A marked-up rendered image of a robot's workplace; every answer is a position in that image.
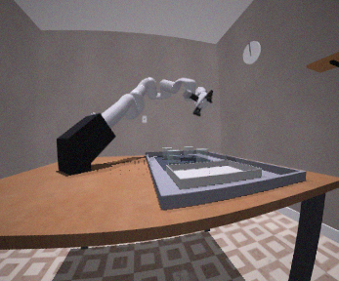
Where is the clear glass jar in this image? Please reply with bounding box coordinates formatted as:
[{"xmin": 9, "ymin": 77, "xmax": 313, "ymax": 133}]
[
  {"xmin": 162, "ymin": 147, "xmax": 173, "ymax": 160},
  {"xmin": 196, "ymin": 148, "xmax": 208, "ymax": 162},
  {"xmin": 167, "ymin": 150, "xmax": 180, "ymax": 165},
  {"xmin": 184, "ymin": 146, "xmax": 193, "ymax": 158}
]

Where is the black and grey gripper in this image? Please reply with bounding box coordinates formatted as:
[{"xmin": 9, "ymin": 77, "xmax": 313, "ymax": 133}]
[{"xmin": 193, "ymin": 91, "xmax": 213, "ymax": 117}]

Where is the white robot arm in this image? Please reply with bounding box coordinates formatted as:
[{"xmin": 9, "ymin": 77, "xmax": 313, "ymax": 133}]
[{"xmin": 102, "ymin": 78, "xmax": 208, "ymax": 128}]

